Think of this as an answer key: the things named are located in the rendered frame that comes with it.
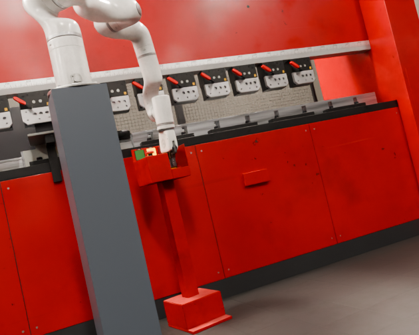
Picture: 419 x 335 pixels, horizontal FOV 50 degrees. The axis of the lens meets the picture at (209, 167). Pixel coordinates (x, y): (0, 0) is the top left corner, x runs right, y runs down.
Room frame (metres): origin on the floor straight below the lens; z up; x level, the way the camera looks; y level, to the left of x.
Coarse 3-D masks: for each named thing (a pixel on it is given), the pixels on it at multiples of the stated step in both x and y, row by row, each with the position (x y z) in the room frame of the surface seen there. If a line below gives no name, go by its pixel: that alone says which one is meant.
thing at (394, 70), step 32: (384, 0) 2.80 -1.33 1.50; (384, 32) 2.85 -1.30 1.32; (416, 32) 2.87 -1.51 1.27; (320, 64) 3.53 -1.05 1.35; (352, 64) 3.19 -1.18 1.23; (384, 64) 2.92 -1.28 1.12; (416, 64) 2.84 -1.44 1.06; (384, 96) 2.98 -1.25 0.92; (416, 96) 2.82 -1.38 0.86; (416, 128) 2.80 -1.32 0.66; (416, 160) 2.86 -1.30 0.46
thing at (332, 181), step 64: (320, 128) 2.67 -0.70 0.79; (384, 128) 2.83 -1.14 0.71; (0, 192) 2.04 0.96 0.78; (64, 192) 2.14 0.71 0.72; (192, 192) 2.36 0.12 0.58; (256, 192) 2.49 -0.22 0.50; (320, 192) 2.63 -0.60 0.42; (384, 192) 2.79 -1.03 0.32; (0, 256) 2.03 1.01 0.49; (64, 256) 2.12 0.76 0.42; (192, 256) 2.33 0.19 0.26; (256, 256) 2.46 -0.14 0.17; (320, 256) 2.60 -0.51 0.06; (0, 320) 2.01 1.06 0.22; (64, 320) 2.10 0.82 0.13
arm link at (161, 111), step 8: (160, 96) 2.02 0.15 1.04; (168, 96) 2.05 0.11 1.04; (152, 104) 2.06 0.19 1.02; (160, 104) 2.03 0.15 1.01; (168, 104) 2.04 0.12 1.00; (152, 112) 2.08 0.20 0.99; (160, 112) 2.03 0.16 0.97; (168, 112) 2.04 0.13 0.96; (160, 120) 2.03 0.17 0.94; (168, 120) 2.04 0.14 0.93
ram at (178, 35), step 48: (0, 0) 2.21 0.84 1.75; (144, 0) 2.47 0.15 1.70; (192, 0) 2.57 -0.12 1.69; (240, 0) 2.68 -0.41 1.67; (288, 0) 2.80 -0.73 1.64; (336, 0) 2.93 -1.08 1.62; (0, 48) 2.19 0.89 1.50; (96, 48) 2.36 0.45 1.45; (192, 48) 2.55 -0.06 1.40; (240, 48) 2.65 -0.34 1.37; (288, 48) 2.77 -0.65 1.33
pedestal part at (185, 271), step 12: (168, 180) 2.05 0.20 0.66; (168, 192) 2.05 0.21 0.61; (168, 204) 2.04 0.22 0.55; (168, 216) 2.04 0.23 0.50; (180, 216) 2.06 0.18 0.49; (168, 228) 2.07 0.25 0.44; (180, 228) 2.06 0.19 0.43; (180, 240) 2.05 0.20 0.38; (180, 252) 2.04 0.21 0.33; (180, 264) 2.04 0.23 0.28; (180, 276) 2.06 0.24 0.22; (192, 276) 2.06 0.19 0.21; (180, 288) 2.08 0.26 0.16; (192, 288) 2.05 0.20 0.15
